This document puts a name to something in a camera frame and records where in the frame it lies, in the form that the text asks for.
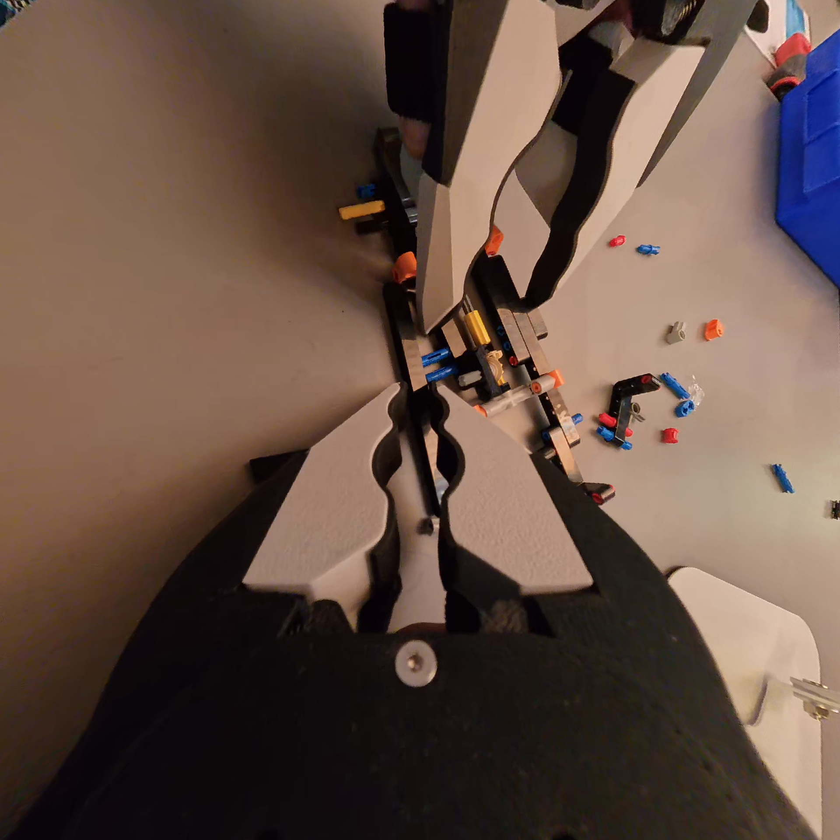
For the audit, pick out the clear plastic scrap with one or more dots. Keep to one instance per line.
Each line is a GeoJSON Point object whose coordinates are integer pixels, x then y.
{"type": "Point", "coordinates": [697, 392]}

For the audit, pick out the black angled lego beam assembly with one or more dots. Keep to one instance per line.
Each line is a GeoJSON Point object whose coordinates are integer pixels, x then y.
{"type": "Point", "coordinates": [623, 397]}

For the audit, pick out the black lego vehicle frame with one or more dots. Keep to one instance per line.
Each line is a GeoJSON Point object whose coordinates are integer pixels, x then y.
{"type": "Point", "coordinates": [525, 334]}

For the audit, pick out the red black tool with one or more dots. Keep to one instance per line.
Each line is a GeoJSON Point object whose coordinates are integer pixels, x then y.
{"type": "Point", "coordinates": [787, 62]}

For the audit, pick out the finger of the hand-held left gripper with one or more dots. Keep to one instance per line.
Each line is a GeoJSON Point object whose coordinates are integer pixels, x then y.
{"type": "Point", "coordinates": [485, 98]}
{"type": "Point", "coordinates": [656, 118]}

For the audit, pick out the white lamp base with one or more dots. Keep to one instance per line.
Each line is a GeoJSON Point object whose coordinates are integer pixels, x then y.
{"type": "Point", "coordinates": [754, 643]}

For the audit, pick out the grey lego connector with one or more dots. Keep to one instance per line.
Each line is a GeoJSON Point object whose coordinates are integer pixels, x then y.
{"type": "Point", "coordinates": [676, 333]}

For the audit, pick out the orange lego bush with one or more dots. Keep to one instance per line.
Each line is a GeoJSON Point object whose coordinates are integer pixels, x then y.
{"type": "Point", "coordinates": [713, 329]}

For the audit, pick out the clear lamp pole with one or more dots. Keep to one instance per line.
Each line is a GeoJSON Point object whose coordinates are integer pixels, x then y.
{"type": "Point", "coordinates": [817, 695]}

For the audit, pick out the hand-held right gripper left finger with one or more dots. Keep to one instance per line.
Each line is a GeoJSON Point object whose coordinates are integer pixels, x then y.
{"type": "Point", "coordinates": [315, 512]}

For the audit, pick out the blue lego connector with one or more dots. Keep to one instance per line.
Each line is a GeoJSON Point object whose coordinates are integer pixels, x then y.
{"type": "Point", "coordinates": [684, 408]}

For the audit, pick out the blue plastic bin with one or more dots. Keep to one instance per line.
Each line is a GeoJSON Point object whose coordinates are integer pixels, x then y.
{"type": "Point", "coordinates": [810, 164]}

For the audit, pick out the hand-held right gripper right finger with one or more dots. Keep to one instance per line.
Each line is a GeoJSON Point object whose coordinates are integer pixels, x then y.
{"type": "Point", "coordinates": [512, 518]}

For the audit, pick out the person's left hand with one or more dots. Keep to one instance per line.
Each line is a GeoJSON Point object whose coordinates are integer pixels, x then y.
{"type": "Point", "coordinates": [413, 134]}

